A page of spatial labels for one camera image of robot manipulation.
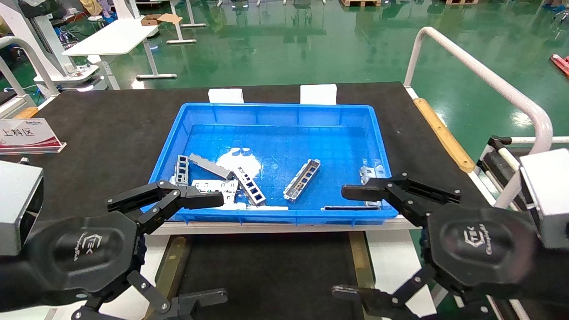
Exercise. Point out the white table legs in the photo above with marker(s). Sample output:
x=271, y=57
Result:
x=182, y=42

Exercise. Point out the wooden pallet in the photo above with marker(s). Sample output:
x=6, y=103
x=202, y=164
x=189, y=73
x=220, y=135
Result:
x=462, y=2
x=360, y=2

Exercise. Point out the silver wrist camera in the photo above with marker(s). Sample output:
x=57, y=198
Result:
x=18, y=204
x=546, y=195

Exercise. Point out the thin dark metal strip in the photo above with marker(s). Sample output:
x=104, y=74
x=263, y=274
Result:
x=351, y=207

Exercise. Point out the white block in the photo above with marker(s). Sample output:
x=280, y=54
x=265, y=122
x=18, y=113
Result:
x=226, y=95
x=318, y=94

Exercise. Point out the acrylic sign with red print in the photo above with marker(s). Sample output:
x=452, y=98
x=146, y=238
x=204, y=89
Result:
x=26, y=138

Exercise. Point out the blue plastic bin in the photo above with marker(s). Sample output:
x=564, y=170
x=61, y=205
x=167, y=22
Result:
x=311, y=133

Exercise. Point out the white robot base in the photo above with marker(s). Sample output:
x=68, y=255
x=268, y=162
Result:
x=66, y=80

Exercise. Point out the white robot column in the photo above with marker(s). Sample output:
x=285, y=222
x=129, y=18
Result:
x=35, y=40

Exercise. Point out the silver slotted metal shield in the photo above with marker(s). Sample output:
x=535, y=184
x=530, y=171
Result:
x=295, y=189

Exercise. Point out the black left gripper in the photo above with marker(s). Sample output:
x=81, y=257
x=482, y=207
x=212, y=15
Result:
x=80, y=253

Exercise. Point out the shiny bent metal part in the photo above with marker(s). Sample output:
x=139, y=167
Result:
x=372, y=169

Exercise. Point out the grey metal bar part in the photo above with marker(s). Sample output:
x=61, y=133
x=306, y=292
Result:
x=211, y=166

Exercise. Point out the white tube railing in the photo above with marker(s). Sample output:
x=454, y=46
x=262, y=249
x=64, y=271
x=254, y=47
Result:
x=43, y=73
x=546, y=129

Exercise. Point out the cardboard box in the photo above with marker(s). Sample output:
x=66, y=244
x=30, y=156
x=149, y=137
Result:
x=153, y=20

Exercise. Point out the black cart frame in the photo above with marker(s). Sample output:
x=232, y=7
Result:
x=493, y=164

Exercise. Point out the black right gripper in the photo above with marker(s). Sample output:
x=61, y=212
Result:
x=484, y=249

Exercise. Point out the white background table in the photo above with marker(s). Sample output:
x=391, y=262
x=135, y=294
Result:
x=111, y=38

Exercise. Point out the flat perforated metal plate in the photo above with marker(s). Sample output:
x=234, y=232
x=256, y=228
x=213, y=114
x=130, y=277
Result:
x=213, y=183

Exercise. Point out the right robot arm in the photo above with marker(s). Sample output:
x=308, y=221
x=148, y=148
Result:
x=555, y=275

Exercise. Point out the short wooden strip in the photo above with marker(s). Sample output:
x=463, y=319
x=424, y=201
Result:
x=26, y=113

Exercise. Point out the metal shield with square holes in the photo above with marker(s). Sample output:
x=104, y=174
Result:
x=242, y=175

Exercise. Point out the long wooden strip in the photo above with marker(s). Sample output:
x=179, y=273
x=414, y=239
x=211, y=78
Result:
x=444, y=135

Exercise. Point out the yellow cloth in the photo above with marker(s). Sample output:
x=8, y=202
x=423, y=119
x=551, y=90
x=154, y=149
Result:
x=91, y=6

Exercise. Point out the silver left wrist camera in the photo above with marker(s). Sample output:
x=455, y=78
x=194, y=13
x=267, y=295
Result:
x=18, y=204

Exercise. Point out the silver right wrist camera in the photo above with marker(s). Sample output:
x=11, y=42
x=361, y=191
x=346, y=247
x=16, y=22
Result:
x=546, y=195

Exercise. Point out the grey slotted metal bracket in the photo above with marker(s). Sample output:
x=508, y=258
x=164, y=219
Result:
x=178, y=171

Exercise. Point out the red object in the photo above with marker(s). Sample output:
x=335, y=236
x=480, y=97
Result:
x=561, y=64

